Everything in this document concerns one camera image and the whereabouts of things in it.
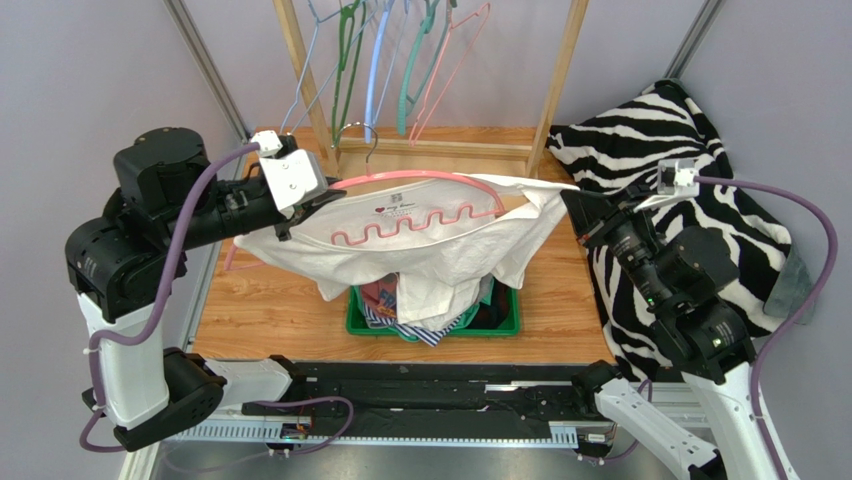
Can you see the maroon tank top dark trim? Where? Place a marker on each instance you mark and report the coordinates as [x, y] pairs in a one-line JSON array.
[[380, 296]]

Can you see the green plastic hanger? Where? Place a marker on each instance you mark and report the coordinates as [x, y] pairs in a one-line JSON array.
[[353, 17]]

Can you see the navy tank top maroon trim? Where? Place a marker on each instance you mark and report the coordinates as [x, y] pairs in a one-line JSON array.
[[491, 314]]

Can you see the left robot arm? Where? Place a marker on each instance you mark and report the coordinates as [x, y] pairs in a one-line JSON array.
[[123, 264]]

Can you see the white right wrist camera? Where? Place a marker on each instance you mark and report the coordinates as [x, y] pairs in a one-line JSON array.
[[676, 182]]

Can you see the wooden clothes rack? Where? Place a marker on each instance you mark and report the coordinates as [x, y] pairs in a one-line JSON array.
[[467, 150]]

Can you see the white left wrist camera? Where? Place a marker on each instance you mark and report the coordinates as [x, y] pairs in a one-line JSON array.
[[294, 175]]

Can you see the light blue plastic hanger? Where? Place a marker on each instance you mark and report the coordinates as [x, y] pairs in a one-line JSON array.
[[376, 88]]

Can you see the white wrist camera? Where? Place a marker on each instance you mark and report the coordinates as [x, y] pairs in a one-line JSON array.
[[676, 182], [294, 175]]

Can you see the blue white striped tank top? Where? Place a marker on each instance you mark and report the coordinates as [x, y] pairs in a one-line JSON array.
[[413, 333]]

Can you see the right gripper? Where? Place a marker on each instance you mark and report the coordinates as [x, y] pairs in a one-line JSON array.
[[600, 219]]

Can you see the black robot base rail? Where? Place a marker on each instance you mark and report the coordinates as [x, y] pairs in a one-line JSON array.
[[396, 404]]

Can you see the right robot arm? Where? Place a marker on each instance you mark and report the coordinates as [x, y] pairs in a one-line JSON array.
[[703, 337]]

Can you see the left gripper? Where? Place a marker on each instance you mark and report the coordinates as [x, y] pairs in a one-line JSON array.
[[303, 210]]

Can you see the zebra print blanket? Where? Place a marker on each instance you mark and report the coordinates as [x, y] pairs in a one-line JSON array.
[[622, 147]]

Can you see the thin pink wire hanger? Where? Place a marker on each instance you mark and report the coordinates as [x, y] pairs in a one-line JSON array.
[[417, 108]]

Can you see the green plastic tray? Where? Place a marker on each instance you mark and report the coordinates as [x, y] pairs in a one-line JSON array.
[[355, 323]]

